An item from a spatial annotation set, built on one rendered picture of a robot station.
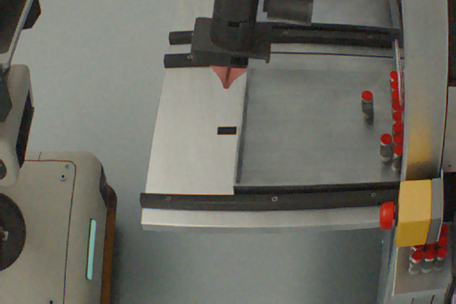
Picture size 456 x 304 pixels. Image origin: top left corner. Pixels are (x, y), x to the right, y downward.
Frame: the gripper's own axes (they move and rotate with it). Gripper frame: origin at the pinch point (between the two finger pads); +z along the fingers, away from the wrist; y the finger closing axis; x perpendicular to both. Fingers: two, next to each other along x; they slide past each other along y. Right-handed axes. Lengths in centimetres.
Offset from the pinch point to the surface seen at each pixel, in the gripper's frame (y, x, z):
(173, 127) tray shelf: -7.3, 7.9, 20.6
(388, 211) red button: 23.6, -18.9, 0.7
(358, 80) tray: 21.9, 17.1, 14.7
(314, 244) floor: 28, 41, 103
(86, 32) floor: -47, 123, 118
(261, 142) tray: 6.2, 4.5, 17.7
